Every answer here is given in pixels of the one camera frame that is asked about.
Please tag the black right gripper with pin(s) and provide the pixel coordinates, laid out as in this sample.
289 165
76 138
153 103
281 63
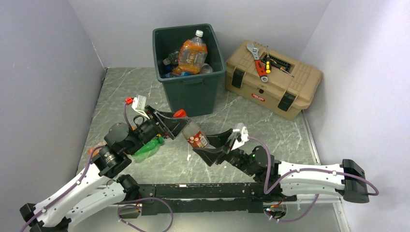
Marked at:
210 155

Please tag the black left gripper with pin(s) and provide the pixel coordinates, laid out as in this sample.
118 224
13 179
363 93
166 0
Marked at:
167 124

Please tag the crushed red soda can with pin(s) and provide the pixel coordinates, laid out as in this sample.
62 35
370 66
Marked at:
192 132

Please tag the blue label water bottle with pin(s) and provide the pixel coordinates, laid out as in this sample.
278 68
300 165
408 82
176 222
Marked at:
172 75

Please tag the dark green trash bin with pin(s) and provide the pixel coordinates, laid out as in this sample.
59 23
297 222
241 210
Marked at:
196 94

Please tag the tall clear bottle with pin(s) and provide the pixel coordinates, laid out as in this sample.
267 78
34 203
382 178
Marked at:
206 68

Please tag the clear orange-label bottle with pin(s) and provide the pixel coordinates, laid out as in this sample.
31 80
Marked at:
177 70

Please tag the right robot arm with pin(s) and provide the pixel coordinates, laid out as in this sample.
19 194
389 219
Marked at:
279 179

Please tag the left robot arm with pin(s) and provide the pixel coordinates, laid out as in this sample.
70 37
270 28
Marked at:
112 158

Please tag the green plastic bottle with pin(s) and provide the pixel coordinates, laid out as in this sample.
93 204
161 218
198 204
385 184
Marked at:
148 149

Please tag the tan plastic toolbox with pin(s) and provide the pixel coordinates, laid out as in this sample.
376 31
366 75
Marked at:
291 84

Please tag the yellow black screwdriver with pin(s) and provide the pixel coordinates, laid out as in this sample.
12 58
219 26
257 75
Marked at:
267 61

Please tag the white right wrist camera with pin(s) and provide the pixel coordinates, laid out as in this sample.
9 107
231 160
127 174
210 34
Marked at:
241 135

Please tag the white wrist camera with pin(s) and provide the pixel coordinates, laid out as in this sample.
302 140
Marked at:
138 104
241 135

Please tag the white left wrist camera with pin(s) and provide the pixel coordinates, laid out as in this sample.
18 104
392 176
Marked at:
138 104

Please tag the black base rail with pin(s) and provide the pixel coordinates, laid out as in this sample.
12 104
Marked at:
197 198

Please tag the red-handled adjustable wrench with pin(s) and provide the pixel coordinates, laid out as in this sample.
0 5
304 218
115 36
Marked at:
260 67

